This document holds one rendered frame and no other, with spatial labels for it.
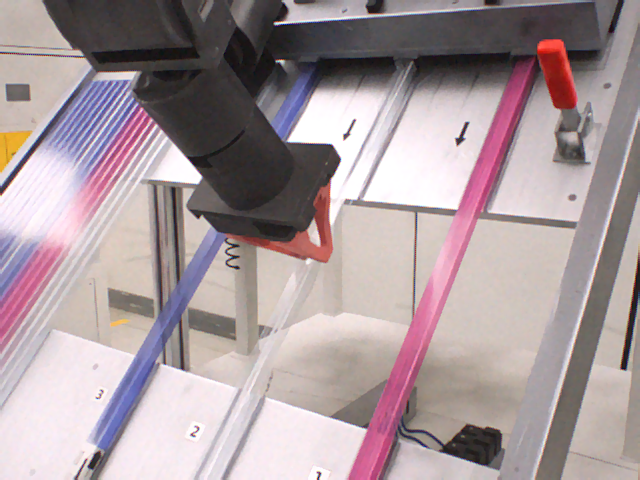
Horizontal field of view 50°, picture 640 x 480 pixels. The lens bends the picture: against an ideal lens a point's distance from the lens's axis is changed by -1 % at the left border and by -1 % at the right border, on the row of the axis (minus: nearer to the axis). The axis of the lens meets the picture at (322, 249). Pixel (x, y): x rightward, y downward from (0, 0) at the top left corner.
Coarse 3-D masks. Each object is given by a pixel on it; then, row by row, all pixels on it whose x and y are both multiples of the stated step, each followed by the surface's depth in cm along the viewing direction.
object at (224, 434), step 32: (384, 96) 61; (384, 128) 59; (352, 160) 58; (352, 192) 56; (288, 288) 52; (288, 320) 51; (256, 352) 50; (256, 384) 49; (224, 416) 48; (224, 448) 47
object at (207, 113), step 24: (240, 48) 43; (144, 72) 40; (168, 72) 39; (192, 72) 38; (216, 72) 39; (144, 96) 39; (168, 96) 38; (192, 96) 38; (216, 96) 39; (240, 96) 41; (168, 120) 40; (192, 120) 39; (216, 120) 40; (240, 120) 41; (192, 144) 41; (216, 144) 41
